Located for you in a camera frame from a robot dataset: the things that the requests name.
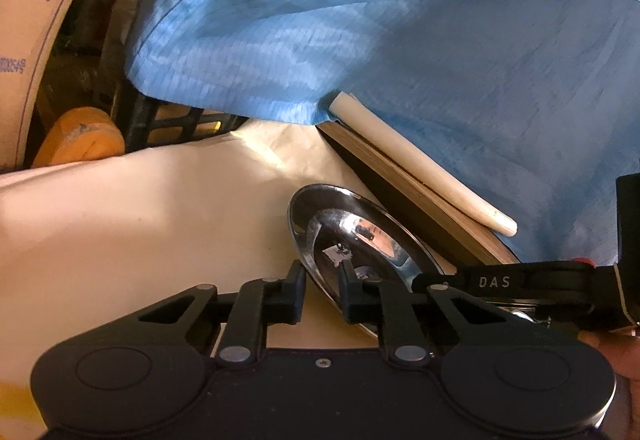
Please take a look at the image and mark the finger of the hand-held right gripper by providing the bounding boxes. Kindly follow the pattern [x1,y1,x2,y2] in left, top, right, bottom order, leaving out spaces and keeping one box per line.
[411,259,595,310]

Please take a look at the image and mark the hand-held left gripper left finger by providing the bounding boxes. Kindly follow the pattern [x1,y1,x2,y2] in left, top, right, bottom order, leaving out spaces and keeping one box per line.
[138,262,307,367]

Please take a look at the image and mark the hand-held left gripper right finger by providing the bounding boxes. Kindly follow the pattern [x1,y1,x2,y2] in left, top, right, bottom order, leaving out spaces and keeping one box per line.
[337,264,517,367]

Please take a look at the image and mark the person's right hand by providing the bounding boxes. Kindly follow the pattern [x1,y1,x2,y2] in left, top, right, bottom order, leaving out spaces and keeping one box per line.
[575,331,640,440]

